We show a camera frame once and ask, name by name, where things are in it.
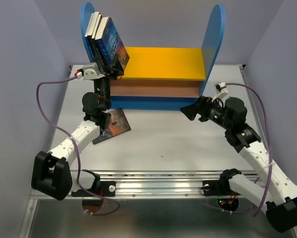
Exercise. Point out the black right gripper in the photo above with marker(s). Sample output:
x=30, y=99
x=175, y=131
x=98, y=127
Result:
x=201, y=106

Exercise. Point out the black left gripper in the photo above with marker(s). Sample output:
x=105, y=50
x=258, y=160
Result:
x=111, y=76

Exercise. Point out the green cover book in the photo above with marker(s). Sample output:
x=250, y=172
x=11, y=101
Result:
x=88, y=34

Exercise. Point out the Jane Eyre blue book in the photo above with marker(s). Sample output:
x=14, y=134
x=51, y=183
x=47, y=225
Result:
x=112, y=46

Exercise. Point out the Three Days To See book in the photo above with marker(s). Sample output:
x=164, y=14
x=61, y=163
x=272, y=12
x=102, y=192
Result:
x=98, y=36

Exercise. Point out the A Tale Of Two Cities book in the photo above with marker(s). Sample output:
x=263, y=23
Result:
x=118, y=125

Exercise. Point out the Nineteen Eighty-Four book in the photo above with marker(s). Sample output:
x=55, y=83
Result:
x=97, y=19

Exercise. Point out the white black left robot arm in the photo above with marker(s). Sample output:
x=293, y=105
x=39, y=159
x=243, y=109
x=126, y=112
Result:
x=51, y=172

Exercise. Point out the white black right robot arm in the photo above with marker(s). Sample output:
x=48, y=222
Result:
x=278, y=199

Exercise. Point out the blue yellow wooden bookshelf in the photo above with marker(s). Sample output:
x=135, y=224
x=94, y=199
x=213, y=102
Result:
x=164, y=78

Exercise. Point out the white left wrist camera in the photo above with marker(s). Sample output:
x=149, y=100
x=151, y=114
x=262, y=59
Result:
x=91, y=71

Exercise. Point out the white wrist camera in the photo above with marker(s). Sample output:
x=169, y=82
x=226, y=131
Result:
x=91, y=71
x=221, y=91

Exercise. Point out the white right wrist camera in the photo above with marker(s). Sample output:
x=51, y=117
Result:
x=221, y=91

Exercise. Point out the aluminium mounting rail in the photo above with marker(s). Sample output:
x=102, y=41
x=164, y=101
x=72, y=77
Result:
x=155, y=184

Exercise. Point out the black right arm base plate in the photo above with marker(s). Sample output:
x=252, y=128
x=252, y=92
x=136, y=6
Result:
x=216, y=188

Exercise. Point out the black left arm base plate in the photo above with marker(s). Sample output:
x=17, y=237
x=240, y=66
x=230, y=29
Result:
x=96, y=189

